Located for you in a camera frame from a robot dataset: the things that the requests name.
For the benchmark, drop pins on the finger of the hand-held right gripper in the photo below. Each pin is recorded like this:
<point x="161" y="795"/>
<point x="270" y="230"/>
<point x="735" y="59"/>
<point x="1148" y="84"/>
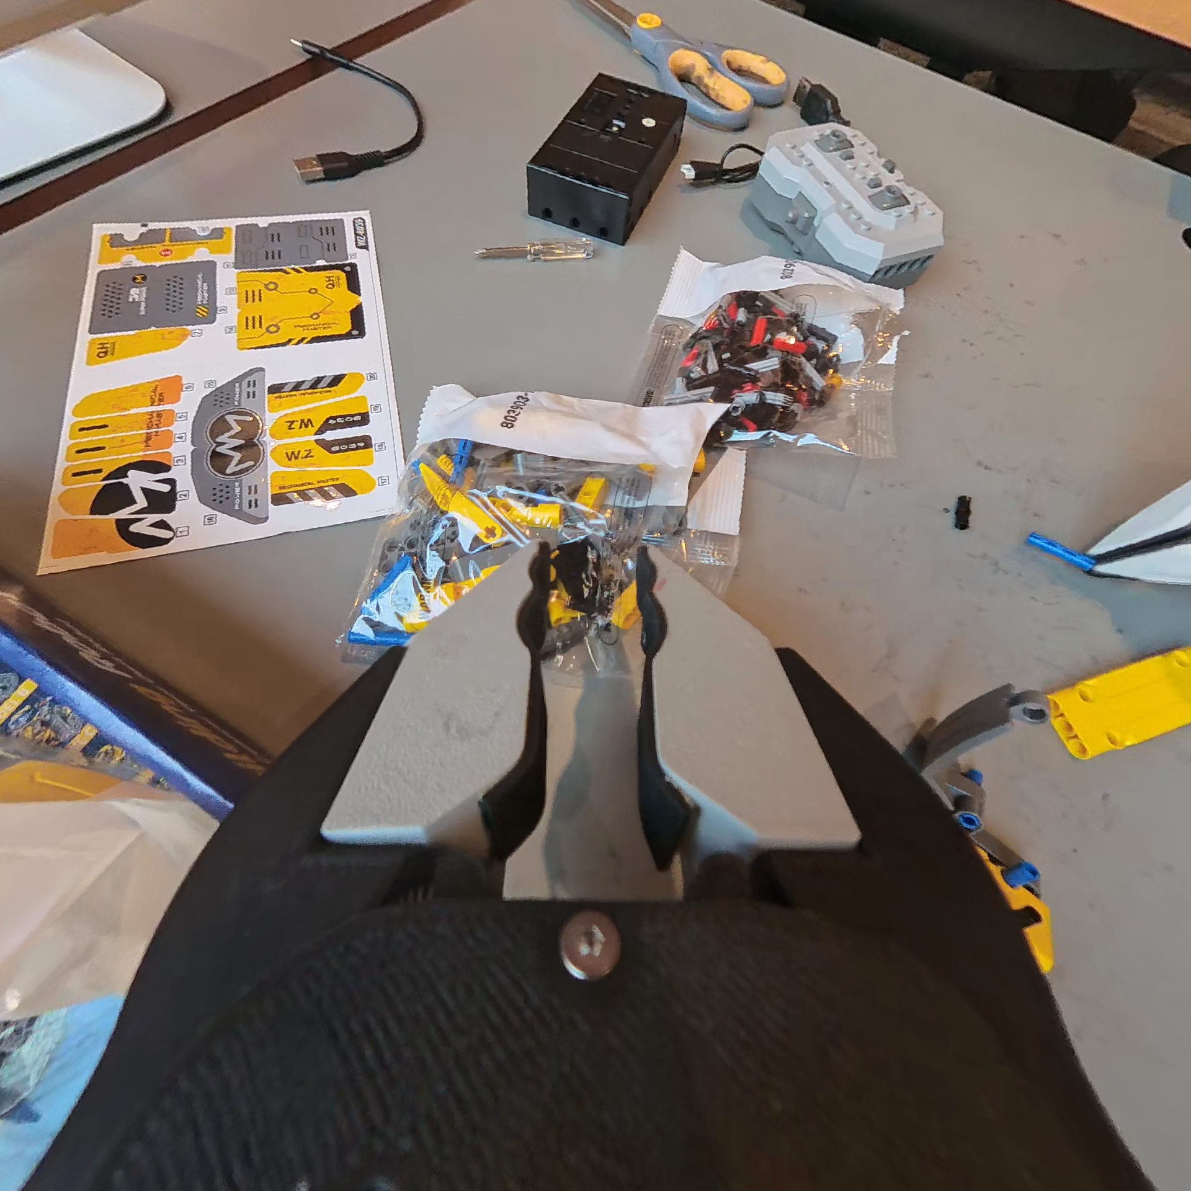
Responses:
<point x="1155" y="527"/>
<point x="1159" y="571"/>

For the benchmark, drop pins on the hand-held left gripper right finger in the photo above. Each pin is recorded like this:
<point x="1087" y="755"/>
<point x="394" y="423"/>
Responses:
<point x="735" y="735"/>

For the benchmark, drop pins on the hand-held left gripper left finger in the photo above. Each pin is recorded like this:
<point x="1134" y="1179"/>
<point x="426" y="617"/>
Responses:
<point x="438" y="727"/>

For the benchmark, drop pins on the blue pin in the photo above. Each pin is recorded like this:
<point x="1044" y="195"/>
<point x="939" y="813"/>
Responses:
<point x="1061" y="551"/>

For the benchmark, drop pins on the yellow panel brick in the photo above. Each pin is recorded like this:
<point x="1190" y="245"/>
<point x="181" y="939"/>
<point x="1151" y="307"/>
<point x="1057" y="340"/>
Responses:
<point x="1127" y="703"/>

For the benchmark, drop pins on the black pin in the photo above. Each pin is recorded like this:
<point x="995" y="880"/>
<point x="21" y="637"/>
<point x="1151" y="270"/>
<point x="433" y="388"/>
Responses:
<point x="962" y="513"/>

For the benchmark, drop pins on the yellow grey brick assembly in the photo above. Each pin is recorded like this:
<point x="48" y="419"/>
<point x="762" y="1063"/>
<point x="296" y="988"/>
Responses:
<point x="996" y="745"/>

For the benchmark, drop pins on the grey desk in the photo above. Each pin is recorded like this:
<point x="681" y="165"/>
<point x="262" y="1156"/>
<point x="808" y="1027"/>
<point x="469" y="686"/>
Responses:
<point x="978" y="419"/>

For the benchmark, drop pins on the bag of yellow bricks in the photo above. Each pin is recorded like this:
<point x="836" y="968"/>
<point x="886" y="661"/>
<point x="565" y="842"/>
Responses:
<point x="521" y="503"/>

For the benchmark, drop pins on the blue robot kit box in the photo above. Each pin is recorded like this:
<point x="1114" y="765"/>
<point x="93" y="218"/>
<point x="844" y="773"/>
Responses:
<point x="113" y="735"/>

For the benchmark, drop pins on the bag of black red pins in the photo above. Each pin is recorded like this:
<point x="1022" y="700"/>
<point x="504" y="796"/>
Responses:
<point x="772" y="364"/>

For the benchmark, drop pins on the heap of clear part bags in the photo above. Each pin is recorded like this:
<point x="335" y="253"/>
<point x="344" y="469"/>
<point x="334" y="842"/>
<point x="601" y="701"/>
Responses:
<point x="85" y="902"/>

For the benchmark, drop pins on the yellow grey sticker sheet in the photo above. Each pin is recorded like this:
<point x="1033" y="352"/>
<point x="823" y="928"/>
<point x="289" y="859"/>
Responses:
<point x="223" y="391"/>

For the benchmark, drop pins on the grey hub brick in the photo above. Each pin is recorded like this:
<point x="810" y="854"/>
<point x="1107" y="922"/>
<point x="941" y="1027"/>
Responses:
<point x="847" y="205"/>

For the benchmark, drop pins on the black battery box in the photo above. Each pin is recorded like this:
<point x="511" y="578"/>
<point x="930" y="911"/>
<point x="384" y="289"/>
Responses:
<point x="596" y="168"/>

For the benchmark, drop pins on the grey yellow scissors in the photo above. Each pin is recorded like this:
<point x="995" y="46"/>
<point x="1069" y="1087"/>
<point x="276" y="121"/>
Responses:
<point x="708" y="74"/>

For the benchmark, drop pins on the silver stand base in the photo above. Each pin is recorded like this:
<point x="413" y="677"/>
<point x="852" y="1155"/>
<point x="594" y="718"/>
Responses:
<point x="66" y="103"/>

